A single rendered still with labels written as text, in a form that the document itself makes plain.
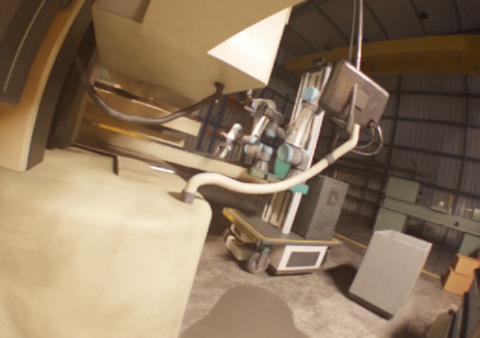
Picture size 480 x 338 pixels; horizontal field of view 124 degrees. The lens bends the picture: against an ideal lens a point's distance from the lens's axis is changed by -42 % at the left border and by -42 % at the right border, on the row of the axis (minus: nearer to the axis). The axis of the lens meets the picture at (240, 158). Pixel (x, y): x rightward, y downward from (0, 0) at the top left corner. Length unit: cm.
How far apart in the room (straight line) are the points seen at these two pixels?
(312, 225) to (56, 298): 167
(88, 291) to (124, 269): 11
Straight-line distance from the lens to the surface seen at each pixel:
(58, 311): 64
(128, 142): 174
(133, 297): 59
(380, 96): 110
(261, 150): 195
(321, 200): 178
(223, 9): 44
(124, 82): 142
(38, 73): 57
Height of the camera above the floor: 77
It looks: level
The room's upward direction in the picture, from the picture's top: 17 degrees clockwise
